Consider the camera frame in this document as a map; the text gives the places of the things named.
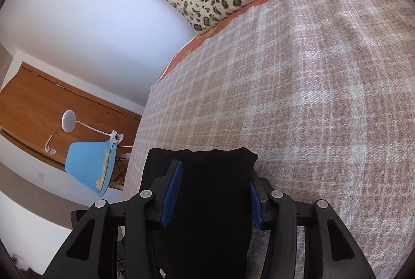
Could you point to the orange floral bed sheet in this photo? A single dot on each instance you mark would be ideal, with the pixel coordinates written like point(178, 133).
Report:
point(259, 6)

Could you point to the white clip lamp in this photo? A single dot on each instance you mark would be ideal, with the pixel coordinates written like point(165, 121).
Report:
point(68, 121)

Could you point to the wooden door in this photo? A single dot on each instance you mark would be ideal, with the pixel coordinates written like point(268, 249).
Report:
point(32, 103)

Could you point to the light blue chair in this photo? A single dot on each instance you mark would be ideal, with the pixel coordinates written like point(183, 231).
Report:
point(84, 162)

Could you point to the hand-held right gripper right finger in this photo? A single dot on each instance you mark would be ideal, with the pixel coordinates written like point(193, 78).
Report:
point(256, 204)

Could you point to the white wall hook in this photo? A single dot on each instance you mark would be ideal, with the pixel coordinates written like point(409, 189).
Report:
point(48, 144)

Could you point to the black pants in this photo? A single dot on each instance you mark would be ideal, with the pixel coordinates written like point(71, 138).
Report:
point(210, 201)

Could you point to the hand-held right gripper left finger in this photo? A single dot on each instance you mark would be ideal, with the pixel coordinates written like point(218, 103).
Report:
point(173, 191)

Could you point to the beige plaid blanket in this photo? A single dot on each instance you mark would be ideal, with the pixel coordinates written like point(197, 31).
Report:
point(291, 87)

